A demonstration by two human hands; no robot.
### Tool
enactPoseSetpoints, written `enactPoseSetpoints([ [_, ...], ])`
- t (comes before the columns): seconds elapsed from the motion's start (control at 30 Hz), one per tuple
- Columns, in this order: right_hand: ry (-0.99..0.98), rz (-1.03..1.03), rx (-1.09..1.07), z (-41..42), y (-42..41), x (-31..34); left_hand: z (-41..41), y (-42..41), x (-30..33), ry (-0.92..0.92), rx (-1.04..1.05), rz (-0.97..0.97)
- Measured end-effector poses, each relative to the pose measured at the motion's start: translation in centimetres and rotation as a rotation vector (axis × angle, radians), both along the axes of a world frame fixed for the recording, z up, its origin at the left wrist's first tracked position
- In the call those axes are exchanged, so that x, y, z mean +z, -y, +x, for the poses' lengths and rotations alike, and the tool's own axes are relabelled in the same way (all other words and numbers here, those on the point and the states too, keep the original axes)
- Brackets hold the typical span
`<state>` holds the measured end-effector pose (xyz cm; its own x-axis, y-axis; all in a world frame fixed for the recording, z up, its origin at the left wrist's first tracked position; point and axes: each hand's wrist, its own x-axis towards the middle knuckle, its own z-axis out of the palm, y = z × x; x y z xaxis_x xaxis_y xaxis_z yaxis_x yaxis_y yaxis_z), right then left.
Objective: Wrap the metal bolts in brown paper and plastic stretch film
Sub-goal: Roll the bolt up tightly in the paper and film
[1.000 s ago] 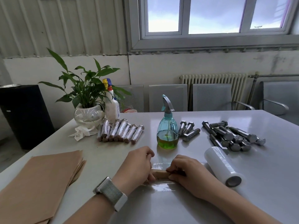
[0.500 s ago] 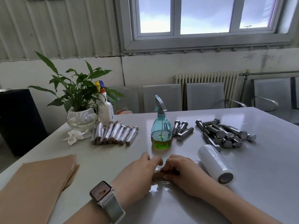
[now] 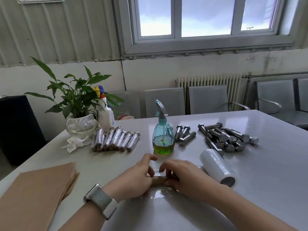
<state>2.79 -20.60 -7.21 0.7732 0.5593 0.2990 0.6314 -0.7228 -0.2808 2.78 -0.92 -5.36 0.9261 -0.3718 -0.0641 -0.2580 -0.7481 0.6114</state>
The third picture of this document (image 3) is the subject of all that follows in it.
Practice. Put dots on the smartwatch with grey band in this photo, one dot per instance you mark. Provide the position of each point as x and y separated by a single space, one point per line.
101 199

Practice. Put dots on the green leafy plant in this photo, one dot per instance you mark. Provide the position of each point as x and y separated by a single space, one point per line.
77 101

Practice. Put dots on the crumpled white tissue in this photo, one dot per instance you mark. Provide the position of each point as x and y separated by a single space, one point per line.
74 144

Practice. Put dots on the clear glass plant pot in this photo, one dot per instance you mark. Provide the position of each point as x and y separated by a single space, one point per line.
81 126

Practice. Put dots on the person's right forearm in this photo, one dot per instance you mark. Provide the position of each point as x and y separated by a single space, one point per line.
255 211

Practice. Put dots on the single brown paper sheet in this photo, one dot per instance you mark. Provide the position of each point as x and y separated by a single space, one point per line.
158 181

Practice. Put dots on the grey metal bench seat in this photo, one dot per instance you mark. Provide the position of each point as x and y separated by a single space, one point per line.
303 93
274 92

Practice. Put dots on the pile of steel bolts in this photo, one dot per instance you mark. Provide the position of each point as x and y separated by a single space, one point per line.
221 137

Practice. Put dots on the clear plastic film sheet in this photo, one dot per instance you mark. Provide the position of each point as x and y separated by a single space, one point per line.
160 193

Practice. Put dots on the row of bolts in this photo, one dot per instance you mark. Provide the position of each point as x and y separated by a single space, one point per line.
115 139

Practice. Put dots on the white cling film roll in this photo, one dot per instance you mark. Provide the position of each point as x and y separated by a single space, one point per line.
215 164

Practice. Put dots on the white spray bottle colourful nozzle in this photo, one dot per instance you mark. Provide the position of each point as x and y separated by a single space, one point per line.
106 117

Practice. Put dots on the person's left forearm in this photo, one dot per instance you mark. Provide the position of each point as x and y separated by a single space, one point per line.
81 218

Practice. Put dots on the white wall radiator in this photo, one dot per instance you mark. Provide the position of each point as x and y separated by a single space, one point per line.
209 80

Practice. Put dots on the red packet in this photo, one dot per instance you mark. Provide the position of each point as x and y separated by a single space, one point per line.
125 117

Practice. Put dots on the teal spray bottle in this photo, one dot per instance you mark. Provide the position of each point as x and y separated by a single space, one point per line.
163 141

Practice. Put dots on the white framed window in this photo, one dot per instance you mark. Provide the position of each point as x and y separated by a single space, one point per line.
176 16

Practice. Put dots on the person's left hand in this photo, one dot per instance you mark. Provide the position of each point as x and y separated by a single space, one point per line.
130 182

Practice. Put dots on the stack of brown paper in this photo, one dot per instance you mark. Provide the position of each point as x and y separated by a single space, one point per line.
31 192

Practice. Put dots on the grey metal chair with armrest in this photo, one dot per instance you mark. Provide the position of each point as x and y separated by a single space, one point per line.
208 98

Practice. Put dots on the person's right hand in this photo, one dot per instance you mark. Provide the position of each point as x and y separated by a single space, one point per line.
197 182

